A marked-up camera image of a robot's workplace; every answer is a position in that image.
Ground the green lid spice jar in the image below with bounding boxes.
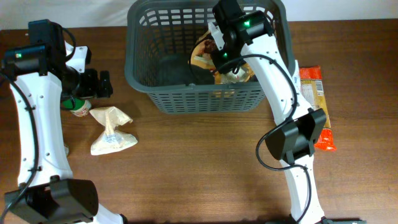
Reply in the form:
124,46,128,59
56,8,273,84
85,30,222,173
62,98,91,117

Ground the orange snack bag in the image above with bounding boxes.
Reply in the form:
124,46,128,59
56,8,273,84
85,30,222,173
188,31,254,85

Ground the beige powder bag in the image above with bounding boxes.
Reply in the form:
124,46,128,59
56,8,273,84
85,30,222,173
90,106,138,156

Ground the grey plastic basket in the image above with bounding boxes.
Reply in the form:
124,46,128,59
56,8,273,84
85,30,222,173
124,0,295,115

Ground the orange cracker package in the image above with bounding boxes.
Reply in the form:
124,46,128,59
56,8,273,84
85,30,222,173
299,65,336,151

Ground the green lid herb jar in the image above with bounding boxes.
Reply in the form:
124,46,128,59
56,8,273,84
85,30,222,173
64,144,70,156

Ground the tissue pocket pack bundle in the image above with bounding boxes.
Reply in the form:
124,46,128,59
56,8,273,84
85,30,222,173
292,60,301,94

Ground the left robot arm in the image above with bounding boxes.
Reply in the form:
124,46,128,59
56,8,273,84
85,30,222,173
1,19,127,223

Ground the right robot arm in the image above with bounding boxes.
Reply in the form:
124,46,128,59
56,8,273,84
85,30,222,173
208,1,326,223

